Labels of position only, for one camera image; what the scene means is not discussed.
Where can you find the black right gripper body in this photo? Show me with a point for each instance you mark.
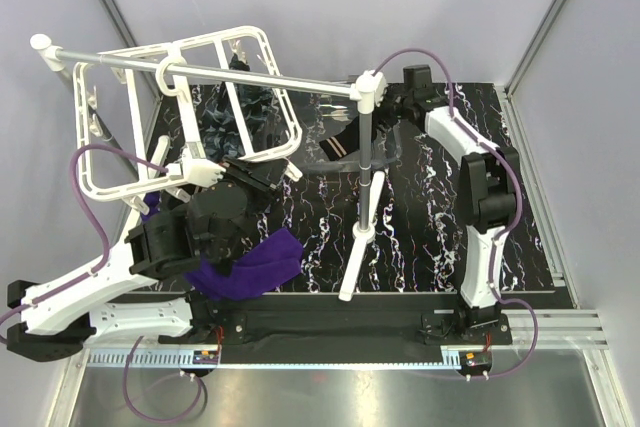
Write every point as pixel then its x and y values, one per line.
pixel 391 109

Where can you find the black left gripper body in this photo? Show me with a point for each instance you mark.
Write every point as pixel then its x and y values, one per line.
pixel 232 167

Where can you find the black striped sock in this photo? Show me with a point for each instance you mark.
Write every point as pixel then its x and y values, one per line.
pixel 344 143

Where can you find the purple fleece sock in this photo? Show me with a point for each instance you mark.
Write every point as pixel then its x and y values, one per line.
pixel 250 272

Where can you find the white clip drying hanger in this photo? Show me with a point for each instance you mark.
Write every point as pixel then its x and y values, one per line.
pixel 156 126

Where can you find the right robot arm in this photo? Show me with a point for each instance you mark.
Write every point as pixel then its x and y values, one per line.
pixel 488 200

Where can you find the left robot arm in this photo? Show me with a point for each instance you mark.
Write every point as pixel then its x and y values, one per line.
pixel 57 319

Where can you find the metal hanging rack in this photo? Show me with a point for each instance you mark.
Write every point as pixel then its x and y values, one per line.
pixel 203 57

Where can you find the clear plastic bin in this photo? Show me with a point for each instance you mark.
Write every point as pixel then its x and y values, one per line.
pixel 322 116

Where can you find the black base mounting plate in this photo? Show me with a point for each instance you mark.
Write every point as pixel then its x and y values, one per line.
pixel 304 328

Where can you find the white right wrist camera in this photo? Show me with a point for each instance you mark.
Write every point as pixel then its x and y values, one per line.
pixel 371 82

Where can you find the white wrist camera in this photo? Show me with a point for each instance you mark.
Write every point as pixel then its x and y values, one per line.
pixel 193 167
pixel 371 82

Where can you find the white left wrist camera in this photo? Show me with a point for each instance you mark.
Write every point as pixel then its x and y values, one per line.
pixel 193 167

